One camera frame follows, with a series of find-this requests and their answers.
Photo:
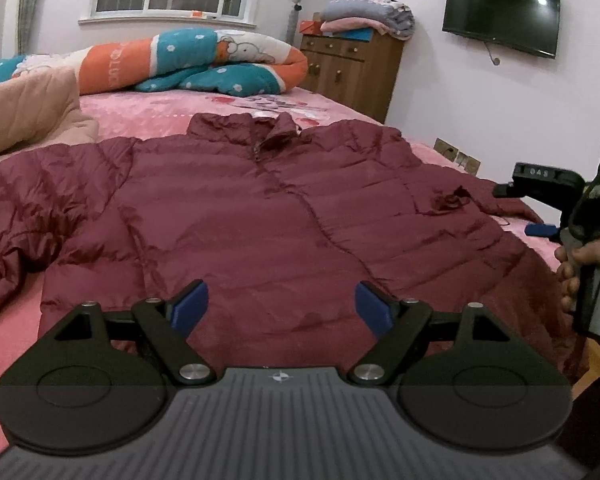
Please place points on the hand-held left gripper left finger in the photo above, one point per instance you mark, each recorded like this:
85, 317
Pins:
190, 307

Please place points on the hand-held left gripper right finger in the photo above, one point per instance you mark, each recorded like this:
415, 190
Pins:
372, 310

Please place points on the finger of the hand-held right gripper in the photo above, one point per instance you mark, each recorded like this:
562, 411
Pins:
505, 190
542, 230

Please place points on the maroon puffer jacket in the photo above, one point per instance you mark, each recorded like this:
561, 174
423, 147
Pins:
280, 230

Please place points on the person's right hand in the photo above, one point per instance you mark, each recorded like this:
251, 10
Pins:
585, 255

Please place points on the wooden cabinet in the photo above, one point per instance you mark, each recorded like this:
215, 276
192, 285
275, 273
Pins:
355, 75

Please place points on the pink printed bed blanket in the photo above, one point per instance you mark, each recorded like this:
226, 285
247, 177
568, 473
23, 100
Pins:
145, 112

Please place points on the blue flat box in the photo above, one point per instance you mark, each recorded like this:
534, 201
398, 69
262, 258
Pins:
357, 34

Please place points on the grey folded blanket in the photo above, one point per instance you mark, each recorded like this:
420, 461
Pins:
375, 10

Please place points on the pink folded blanket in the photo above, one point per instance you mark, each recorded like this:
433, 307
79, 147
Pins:
347, 25

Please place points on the rolled colourful rabbit-print quilt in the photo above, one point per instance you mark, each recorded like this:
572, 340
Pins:
190, 60

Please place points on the orange box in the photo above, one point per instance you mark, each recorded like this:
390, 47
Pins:
311, 27

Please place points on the beige quilted blanket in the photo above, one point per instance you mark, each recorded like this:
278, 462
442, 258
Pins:
25, 105

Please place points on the wall socket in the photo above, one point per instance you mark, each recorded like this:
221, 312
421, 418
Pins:
446, 149
469, 162

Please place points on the wall television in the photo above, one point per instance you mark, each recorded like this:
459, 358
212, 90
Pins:
500, 12

